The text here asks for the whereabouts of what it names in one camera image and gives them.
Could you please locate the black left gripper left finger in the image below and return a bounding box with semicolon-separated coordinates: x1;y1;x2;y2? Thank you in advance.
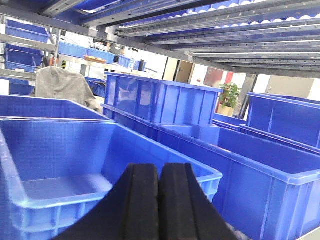
55;164;159;240

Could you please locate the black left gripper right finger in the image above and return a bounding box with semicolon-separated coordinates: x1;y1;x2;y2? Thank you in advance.
159;163;237;240

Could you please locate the large blue plastic bin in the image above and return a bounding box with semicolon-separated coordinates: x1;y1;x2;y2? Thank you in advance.
0;118;223;240

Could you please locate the blue ribbed bin right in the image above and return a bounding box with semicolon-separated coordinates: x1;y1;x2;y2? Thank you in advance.
102;104;320;240

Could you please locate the stacked blue crate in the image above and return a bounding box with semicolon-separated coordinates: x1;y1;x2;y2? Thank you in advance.
104;72;222;125

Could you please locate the potted green plant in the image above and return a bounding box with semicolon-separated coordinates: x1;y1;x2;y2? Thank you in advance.
217;82;241;117

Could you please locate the far right blue crate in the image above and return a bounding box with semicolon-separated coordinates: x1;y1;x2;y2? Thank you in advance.
240;92;320;153

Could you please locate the grey cloth covered chair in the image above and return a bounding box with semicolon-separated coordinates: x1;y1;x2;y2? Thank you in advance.
30;66;102;113

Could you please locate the back blue bin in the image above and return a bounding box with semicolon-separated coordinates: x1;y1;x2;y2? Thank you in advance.
0;95;108;120

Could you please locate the overhead roller rack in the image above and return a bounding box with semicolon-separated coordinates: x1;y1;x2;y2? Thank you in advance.
0;0;320;78

